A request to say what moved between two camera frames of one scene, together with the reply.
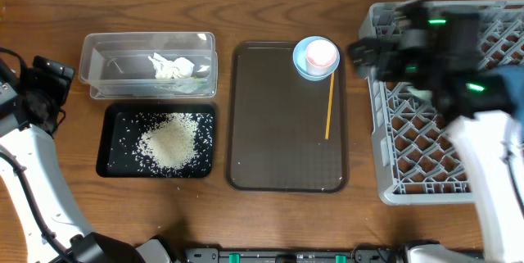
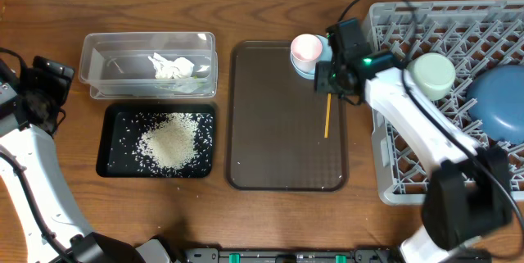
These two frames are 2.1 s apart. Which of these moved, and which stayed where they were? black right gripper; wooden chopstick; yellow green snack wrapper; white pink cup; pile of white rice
Moved: black right gripper; white pink cup
Stayed: yellow green snack wrapper; wooden chopstick; pile of white rice
